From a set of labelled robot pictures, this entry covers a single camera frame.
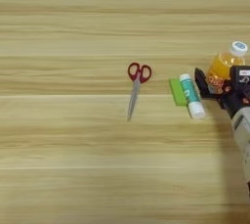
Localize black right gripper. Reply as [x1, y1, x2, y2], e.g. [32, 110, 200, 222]
[193, 67, 250, 120]

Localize orange juice bottle white cap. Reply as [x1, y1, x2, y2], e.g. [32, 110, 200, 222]
[206, 40, 249, 96]

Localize red handled scissors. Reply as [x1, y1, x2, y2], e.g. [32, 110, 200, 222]
[126, 62, 153, 122]

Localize teal and white glue stick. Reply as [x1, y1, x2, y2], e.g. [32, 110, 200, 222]
[179, 72, 207, 120]

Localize green eraser block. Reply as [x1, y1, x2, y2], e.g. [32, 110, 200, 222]
[168, 77, 188, 108]

